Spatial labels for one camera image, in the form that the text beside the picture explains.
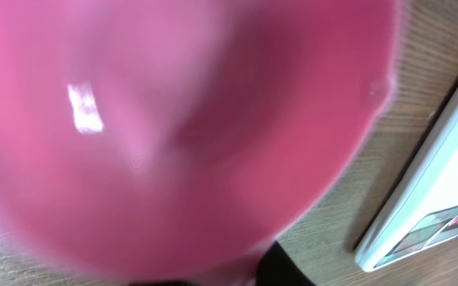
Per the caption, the pink plastic measuring scoop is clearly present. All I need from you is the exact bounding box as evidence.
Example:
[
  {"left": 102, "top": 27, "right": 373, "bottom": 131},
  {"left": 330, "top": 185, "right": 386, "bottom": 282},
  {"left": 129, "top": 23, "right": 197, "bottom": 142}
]
[{"left": 0, "top": 0, "right": 402, "bottom": 281}]

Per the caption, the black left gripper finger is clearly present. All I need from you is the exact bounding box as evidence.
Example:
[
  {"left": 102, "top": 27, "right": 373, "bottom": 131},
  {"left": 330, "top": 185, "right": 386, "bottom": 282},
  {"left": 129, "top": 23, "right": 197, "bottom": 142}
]
[{"left": 255, "top": 242, "right": 316, "bottom": 286}]

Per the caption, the white digital kitchen scale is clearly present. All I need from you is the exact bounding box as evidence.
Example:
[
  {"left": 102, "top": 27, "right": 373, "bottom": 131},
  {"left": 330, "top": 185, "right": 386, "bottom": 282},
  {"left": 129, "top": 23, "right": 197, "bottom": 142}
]
[{"left": 355, "top": 87, "right": 458, "bottom": 272}]

